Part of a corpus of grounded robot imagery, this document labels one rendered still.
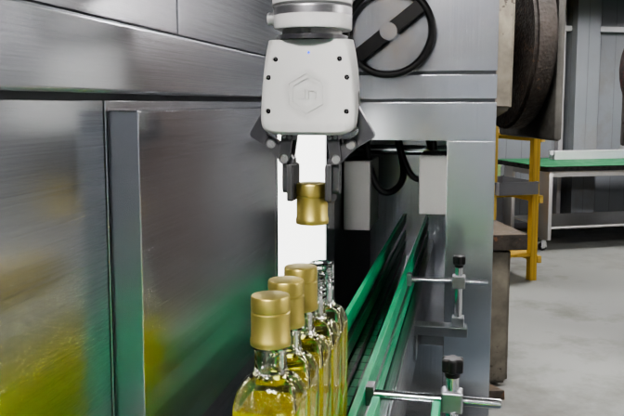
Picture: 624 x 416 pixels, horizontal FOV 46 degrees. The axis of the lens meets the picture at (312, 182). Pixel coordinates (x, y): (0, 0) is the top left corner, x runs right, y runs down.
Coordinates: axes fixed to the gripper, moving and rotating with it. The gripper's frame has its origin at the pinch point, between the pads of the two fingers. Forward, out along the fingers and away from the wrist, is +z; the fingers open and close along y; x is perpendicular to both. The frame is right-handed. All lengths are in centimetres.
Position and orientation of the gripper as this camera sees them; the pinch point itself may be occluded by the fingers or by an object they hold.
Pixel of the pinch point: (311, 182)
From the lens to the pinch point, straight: 79.9
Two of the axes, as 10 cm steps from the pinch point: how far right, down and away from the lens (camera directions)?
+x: 2.0, -1.0, 9.7
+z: 0.0, 9.9, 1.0
